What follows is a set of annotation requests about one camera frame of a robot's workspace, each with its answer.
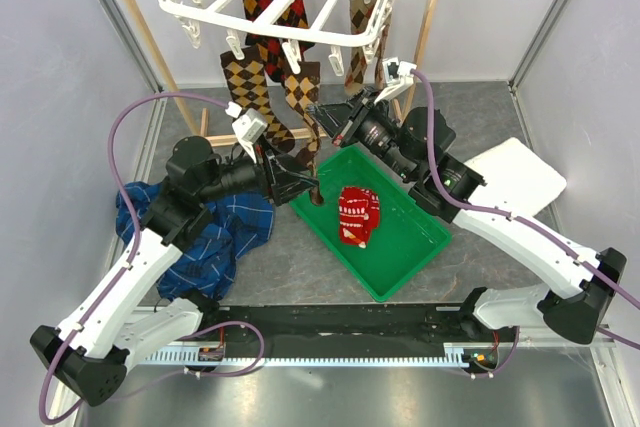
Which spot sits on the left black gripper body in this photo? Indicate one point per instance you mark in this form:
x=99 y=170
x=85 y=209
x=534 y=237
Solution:
x=269 y=163

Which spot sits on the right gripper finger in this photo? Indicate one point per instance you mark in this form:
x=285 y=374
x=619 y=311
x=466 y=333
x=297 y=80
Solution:
x=334 y=111
x=337 y=129

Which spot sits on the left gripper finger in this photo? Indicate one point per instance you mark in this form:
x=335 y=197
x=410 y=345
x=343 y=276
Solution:
x=286 y=194
x=298 y=171

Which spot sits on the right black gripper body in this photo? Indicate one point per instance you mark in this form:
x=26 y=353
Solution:
x=369 y=111

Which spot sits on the brown yellow argyle sock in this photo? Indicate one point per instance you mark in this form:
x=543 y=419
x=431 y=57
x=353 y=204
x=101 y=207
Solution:
x=247 y=84
x=301 y=92

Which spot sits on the red christmas sock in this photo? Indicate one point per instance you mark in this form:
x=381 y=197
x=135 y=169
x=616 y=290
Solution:
x=359 y=205
x=355 y=234

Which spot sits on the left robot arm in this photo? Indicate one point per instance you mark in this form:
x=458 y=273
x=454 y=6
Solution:
x=92 y=350

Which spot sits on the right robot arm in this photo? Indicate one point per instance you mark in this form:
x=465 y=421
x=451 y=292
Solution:
x=577 y=284

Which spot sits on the white plastic clip hanger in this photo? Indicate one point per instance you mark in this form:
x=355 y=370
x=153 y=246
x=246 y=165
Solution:
x=270 y=23

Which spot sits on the blue plaid shirt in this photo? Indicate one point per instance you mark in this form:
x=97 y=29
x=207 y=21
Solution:
x=240 y=223

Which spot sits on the green plastic tray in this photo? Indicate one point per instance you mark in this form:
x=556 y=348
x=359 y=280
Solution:
x=406 y=240

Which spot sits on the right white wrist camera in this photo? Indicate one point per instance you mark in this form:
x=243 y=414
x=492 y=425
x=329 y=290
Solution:
x=398 y=77

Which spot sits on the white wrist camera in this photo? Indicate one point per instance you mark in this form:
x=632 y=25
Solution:
x=248 y=126
x=398 y=77

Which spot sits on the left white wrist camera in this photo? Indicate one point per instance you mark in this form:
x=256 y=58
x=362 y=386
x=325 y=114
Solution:
x=248 y=126

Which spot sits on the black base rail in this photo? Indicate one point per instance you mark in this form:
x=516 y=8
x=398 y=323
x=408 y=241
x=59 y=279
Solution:
x=336 y=332

